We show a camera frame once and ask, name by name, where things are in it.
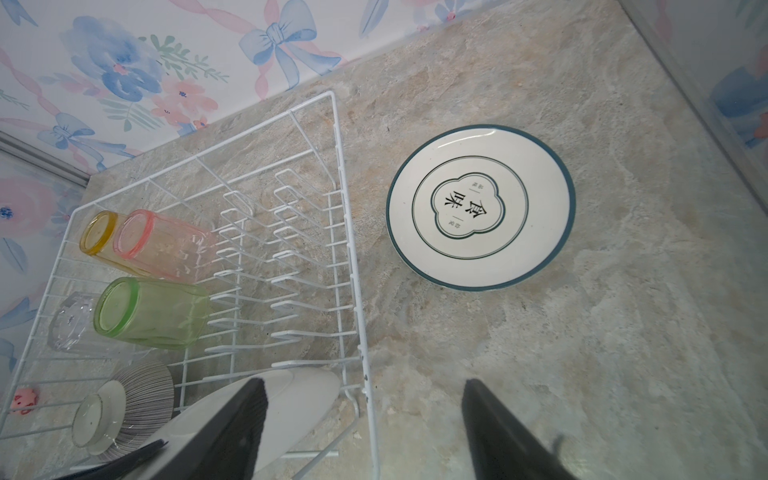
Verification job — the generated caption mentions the white plate green rim logo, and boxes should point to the white plate green rim logo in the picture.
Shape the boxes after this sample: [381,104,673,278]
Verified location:
[386,124,576,291]

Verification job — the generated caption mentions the white wire dish rack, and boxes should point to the white wire dish rack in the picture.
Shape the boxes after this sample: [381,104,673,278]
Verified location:
[1,92,381,479]

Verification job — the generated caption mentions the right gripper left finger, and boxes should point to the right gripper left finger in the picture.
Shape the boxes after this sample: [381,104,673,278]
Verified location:
[146,377,269,479]

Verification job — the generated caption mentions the green translucent plastic cup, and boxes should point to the green translucent plastic cup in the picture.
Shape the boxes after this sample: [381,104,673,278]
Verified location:
[93,277,211,350]

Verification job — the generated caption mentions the pink translucent plastic cup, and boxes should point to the pink translucent plastic cup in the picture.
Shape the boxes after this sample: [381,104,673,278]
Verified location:
[113,209,216,283]

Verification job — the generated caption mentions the white ribbed bowl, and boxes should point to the white ribbed bowl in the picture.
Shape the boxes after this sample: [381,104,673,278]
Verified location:
[71,361,174,462]

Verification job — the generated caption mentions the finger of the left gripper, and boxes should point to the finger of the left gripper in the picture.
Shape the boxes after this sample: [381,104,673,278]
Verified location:
[56,440,167,480]

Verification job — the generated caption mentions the small pink toy figure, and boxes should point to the small pink toy figure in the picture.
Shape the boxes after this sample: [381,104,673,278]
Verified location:
[10,387,39,416]

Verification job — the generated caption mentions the left aluminium corner post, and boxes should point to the left aluminium corner post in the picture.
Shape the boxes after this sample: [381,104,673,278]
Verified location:
[1,132,90,187]

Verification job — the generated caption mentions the yellow translucent plastic cup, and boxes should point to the yellow translucent plastic cup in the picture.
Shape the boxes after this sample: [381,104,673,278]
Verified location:
[79,210,147,277]

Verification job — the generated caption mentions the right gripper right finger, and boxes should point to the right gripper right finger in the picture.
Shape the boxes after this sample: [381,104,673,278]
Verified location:
[461,379,574,479]

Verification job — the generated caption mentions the clear plastic cup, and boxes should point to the clear plastic cup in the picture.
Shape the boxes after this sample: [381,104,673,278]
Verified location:
[47,292,122,358]

